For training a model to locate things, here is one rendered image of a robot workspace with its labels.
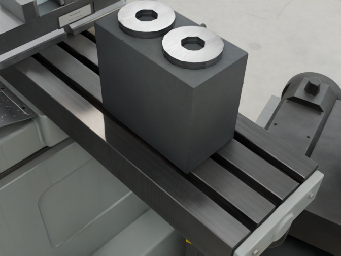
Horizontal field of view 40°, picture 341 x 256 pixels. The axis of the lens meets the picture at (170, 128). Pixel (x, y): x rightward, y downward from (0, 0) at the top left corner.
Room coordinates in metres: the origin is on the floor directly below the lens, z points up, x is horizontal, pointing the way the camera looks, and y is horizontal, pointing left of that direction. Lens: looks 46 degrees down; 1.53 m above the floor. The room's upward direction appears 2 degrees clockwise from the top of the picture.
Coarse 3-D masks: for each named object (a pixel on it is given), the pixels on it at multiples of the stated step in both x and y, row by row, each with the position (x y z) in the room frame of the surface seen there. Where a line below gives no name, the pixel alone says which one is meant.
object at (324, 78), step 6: (306, 72) 1.20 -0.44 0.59; (312, 72) 1.19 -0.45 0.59; (294, 78) 1.19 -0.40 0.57; (324, 78) 1.16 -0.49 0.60; (330, 78) 1.17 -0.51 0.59; (288, 84) 1.18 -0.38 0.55; (330, 84) 1.14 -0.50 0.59; (336, 84) 1.15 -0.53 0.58; (336, 90) 1.13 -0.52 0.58; (282, 96) 1.19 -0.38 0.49; (336, 96) 1.11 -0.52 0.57
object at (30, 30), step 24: (0, 0) 0.86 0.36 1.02; (24, 0) 0.81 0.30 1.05; (96, 0) 0.92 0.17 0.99; (120, 0) 0.97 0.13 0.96; (0, 24) 0.79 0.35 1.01; (24, 24) 0.79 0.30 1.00; (48, 24) 0.83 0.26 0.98; (72, 24) 0.87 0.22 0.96; (0, 48) 0.75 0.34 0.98; (24, 48) 0.78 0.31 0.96
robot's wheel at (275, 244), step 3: (288, 231) 0.65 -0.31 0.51; (285, 234) 0.63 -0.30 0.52; (282, 237) 0.63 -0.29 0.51; (285, 237) 0.63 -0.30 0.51; (279, 240) 0.63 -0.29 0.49; (282, 240) 0.63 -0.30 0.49; (273, 243) 0.64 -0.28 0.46; (276, 243) 0.64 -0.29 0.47; (279, 243) 0.63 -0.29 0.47; (270, 246) 0.64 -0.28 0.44; (273, 246) 0.64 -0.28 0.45; (276, 246) 0.64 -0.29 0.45
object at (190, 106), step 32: (96, 32) 0.62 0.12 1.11; (128, 32) 0.59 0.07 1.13; (160, 32) 0.59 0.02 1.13; (192, 32) 0.59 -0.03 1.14; (128, 64) 0.57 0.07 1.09; (160, 64) 0.52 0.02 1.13; (192, 64) 0.51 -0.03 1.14; (224, 64) 0.53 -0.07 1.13; (128, 96) 0.57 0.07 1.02; (160, 96) 0.52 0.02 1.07; (192, 96) 0.48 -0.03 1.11; (224, 96) 0.53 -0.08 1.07; (160, 128) 0.52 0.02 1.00; (192, 128) 0.48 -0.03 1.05; (224, 128) 0.54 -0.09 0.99; (192, 160) 0.48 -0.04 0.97
